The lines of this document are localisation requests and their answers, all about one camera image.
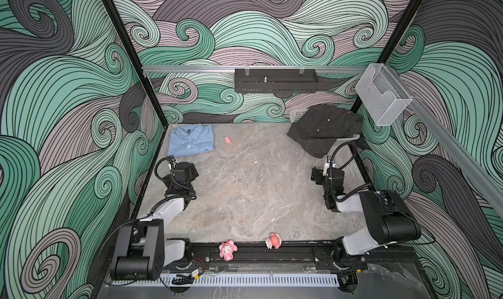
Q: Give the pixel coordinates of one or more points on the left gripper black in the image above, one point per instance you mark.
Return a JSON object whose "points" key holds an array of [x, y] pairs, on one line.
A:
{"points": [[192, 173]]}

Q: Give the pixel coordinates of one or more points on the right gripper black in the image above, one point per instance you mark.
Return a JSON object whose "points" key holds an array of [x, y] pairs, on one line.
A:
{"points": [[318, 174]]}

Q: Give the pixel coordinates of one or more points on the light blue long sleeve shirt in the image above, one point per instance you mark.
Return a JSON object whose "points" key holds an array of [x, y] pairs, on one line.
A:
{"points": [[191, 140]]}

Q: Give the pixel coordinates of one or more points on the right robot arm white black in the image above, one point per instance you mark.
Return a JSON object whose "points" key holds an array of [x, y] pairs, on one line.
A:
{"points": [[388, 220]]}

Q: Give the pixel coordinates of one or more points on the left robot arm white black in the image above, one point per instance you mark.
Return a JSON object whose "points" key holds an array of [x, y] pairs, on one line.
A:
{"points": [[157, 228]]}

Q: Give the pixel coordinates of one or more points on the dark grey striped shirt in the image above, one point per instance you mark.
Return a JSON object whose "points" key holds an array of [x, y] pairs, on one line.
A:
{"points": [[319, 128]]}

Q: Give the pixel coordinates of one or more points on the pink white plush toy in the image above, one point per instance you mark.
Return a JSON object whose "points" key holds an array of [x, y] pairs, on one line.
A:
{"points": [[273, 241]]}

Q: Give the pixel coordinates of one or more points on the pink plush pig toy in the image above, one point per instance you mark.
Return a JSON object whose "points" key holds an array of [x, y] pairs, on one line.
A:
{"points": [[227, 250]]}

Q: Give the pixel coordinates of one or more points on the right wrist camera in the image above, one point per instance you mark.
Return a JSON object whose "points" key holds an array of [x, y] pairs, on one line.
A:
{"points": [[329, 164]]}

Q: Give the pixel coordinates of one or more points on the right black frame post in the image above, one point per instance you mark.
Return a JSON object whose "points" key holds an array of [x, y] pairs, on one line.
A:
{"points": [[403, 48]]}

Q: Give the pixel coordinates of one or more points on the black frame post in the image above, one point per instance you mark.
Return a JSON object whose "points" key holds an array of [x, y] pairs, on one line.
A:
{"points": [[403, 48], [121, 30]]}

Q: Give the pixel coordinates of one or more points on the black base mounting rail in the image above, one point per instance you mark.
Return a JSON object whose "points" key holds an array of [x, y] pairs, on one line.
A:
{"points": [[322, 255]]}

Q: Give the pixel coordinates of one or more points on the clear plastic wall bin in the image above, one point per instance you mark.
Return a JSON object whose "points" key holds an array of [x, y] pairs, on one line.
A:
{"points": [[383, 94]]}

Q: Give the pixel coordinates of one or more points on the horizontal aluminium rail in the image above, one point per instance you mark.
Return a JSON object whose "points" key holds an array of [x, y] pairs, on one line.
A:
{"points": [[215, 69]]}

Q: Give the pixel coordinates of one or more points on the white slotted cable duct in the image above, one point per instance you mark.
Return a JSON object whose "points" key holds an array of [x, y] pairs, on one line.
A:
{"points": [[248, 280]]}

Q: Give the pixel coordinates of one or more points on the right side aluminium rail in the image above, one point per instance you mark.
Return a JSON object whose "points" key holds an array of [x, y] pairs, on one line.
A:
{"points": [[469, 133]]}

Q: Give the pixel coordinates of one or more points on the left black frame post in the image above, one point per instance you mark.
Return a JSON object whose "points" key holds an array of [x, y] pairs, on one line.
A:
{"points": [[121, 30]]}

